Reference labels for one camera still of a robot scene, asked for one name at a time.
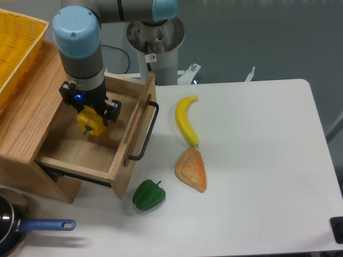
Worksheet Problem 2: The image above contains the black corner device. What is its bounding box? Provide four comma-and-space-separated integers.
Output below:
330, 216, 343, 244

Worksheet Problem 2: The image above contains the yellow banana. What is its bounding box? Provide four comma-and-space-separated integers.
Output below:
175, 95, 199, 147

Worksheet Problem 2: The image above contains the yellow bell pepper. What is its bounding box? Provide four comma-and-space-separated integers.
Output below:
77, 106, 106, 135

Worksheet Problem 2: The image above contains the yellow plastic basket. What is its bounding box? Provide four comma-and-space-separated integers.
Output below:
1, 9, 49, 107

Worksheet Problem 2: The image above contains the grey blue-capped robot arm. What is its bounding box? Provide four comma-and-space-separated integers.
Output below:
53, 1, 178, 125

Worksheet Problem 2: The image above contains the black cable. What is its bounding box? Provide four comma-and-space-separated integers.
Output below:
101, 44, 131, 74

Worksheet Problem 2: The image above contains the open wooden top drawer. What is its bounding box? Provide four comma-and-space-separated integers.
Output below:
35, 73, 159, 199

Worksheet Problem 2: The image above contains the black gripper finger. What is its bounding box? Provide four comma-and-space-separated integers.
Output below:
59, 81, 76, 109
102, 100, 122, 126

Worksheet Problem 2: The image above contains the green bell pepper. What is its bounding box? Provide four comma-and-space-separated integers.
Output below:
132, 179, 166, 211

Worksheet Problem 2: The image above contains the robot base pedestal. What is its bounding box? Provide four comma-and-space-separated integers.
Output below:
126, 17, 185, 86

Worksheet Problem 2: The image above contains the orange triangular bread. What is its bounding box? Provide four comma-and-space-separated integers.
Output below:
174, 147, 207, 193

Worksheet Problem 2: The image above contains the wooden drawer cabinet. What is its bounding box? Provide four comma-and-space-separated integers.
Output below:
1, 41, 84, 203

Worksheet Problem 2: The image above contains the black pan blue handle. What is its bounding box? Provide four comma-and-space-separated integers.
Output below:
1, 188, 76, 256

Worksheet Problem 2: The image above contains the white table bracket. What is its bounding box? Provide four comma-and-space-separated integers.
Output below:
177, 63, 201, 85

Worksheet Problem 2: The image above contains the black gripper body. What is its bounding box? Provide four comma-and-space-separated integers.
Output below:
69, 81, 107, 112

